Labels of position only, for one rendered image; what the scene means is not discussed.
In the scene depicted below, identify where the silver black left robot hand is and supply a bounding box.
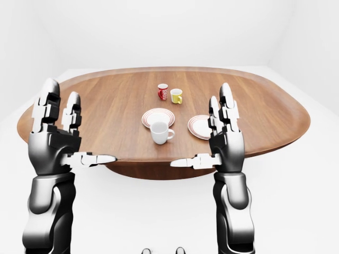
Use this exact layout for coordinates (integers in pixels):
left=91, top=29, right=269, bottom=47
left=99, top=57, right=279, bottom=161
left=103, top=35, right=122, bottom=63
left=28, top=78, right=118, bottom=176

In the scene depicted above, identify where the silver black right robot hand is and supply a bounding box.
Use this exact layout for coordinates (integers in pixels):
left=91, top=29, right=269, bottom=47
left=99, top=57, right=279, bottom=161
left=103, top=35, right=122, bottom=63
left=169, top=83, right=245, bottom=175

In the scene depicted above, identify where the white plate with red rings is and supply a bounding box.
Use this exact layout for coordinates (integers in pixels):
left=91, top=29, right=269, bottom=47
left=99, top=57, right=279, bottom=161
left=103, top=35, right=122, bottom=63
left=187, top=114, right=212, bottom=140
left=141, top=107, right=176, bottom=129

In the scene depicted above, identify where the white mug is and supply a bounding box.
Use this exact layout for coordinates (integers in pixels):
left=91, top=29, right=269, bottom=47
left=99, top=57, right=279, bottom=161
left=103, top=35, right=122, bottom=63
left=150, top=121, right=176, bottom=145

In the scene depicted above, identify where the yellow mug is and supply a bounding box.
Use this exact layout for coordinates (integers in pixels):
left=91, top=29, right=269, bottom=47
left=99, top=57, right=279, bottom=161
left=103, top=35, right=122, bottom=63
left=170, top=88, right=183, bottom=105

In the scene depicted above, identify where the red patterned mug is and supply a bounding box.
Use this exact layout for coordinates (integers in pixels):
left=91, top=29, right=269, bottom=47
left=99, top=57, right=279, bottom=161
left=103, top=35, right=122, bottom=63
left=157, top=83, right=170, bottom=101

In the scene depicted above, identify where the round dark wooden table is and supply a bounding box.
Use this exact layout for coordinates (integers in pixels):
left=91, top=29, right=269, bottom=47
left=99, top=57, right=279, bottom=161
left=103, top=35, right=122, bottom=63
left=18, top=66, right=311, bottom=181

